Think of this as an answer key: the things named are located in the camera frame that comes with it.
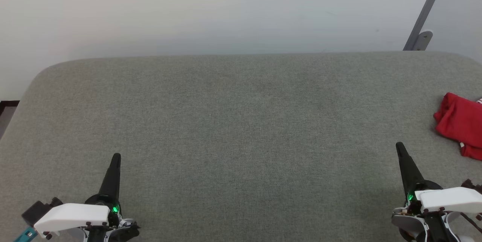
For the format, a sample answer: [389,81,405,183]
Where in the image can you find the grey metal post bracket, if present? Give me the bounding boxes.
[412,30,433,51]

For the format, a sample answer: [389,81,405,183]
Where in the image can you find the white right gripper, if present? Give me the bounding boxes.
[392,142,482,242]

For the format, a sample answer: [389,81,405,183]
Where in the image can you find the red shorts with white trim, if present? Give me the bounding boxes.
[433,92,482,161]

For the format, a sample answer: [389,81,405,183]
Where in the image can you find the teal left camera plug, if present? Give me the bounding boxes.
[14,226,38,242]

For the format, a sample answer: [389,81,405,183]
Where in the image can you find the grey fabric sofa cushion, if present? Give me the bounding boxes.
[0,51,482,242]

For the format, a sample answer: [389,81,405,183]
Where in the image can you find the grey metal post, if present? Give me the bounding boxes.
[403,0,451,51]

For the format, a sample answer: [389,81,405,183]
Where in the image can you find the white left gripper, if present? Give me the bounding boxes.
[33,153,140,242]

